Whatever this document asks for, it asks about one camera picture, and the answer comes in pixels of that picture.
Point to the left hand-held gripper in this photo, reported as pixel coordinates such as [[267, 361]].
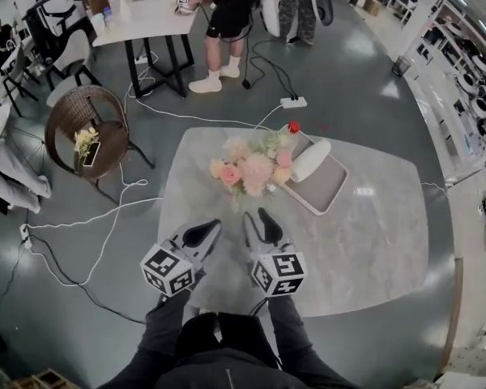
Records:
[[168, 270]]

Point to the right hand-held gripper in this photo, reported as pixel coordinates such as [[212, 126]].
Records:
[[279, 272]]

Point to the pink flowers bouquet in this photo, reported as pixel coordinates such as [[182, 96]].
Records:
[[255, 172]]

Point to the person's left forearm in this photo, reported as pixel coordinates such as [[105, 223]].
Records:
[[166, 322]]

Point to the person's right forearm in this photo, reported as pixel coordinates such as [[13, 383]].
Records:
[[287, 326]]

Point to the white rectangular tray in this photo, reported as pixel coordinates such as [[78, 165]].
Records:
[[324, 189]]

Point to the grey marble table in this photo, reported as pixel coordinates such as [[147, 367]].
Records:
[[348, 237]]

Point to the white oval dish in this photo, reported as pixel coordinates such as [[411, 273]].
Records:
[[309, 161]]

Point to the person's black trousers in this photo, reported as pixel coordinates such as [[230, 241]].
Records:
[[247, 334]]

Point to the clear bottle with red cap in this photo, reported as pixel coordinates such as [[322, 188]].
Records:
[[294, 127]]

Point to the brown wicker chair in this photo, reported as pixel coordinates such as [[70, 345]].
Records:
[[109, 144]]

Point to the large white power strip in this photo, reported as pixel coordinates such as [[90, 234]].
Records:
[[293, 102]]

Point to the white smartphone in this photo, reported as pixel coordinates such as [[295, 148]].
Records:
[[92, 154]]

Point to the person's black jacket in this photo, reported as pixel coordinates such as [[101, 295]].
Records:
[[227, 371]]

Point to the yellow flower bunch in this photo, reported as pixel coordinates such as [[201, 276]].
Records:
[[84, 140]]

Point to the white table with black legs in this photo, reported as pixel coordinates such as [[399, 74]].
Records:
[[154, 22]]

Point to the black mesh waste bin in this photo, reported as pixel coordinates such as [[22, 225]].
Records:
[[402, 66]]

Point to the grey upholstered chair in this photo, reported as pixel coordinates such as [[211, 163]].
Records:
[[73, 55]]

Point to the wooden crate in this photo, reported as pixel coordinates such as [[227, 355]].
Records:
[[24, 377]]

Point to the blue label bottle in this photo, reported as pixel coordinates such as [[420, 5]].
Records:
[[108, 19]]

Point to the white shelving rack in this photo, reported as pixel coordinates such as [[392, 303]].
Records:
[[461, 75]]

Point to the black and white machine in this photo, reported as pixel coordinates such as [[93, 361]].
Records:
[[52, 18]]

